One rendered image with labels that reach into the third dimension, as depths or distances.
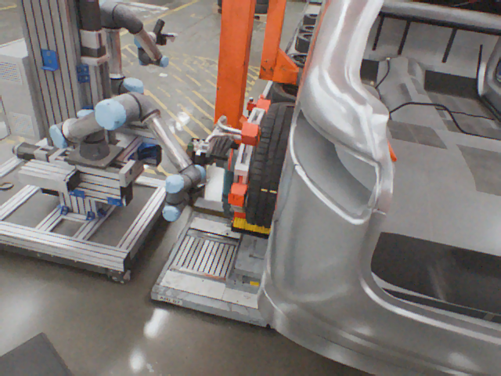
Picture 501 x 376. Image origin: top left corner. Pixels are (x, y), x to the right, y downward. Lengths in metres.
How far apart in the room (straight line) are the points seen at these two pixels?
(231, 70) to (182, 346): 1.60
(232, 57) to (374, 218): 1.63
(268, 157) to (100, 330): 1.33
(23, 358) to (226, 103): 1.67
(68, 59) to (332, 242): 1.65
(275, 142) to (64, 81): 1.15
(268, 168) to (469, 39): 3.14
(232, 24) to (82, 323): 1.86
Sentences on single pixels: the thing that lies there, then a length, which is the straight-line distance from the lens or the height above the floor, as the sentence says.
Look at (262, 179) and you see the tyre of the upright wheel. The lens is 1.69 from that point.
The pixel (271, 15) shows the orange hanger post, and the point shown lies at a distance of 4.17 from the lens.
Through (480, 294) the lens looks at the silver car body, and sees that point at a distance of 1.70.
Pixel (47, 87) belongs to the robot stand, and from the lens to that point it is 2.28.
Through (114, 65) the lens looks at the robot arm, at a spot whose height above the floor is 1.13.
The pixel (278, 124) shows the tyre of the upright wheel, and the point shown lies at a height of 1.16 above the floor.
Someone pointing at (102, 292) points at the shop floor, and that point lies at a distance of 2.47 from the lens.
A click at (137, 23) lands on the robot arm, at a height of 1.38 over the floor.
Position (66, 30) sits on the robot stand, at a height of 1.39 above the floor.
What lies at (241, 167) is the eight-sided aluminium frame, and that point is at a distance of 1.73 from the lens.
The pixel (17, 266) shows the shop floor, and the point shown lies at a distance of 2.76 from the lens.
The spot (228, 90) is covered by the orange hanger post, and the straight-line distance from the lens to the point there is 2.35.
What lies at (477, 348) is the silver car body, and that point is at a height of 1.15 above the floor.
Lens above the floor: 1.89
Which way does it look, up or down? 35 degrees down
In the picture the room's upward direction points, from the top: 9 degrees clockwise
